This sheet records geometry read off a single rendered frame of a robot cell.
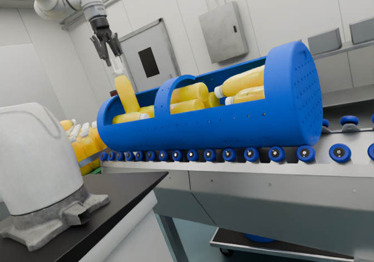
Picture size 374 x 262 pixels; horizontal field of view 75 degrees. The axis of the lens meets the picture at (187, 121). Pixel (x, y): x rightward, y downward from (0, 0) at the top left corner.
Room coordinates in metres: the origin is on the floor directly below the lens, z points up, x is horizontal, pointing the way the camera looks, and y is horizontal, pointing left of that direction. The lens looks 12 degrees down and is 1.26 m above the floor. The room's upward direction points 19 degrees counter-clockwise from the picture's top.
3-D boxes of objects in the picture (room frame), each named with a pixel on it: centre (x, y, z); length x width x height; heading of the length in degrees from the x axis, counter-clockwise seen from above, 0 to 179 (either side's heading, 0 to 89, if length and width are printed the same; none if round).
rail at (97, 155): (1.35, 0.45, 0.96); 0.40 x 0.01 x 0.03; 138
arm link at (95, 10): (1.15, 0.22, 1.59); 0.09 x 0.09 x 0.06
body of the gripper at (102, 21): (1.15, 0.22, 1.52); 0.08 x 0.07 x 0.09; 138
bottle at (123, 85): (1.15, 0.22, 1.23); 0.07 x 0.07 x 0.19
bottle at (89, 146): (1.31, 0.54, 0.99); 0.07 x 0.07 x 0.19
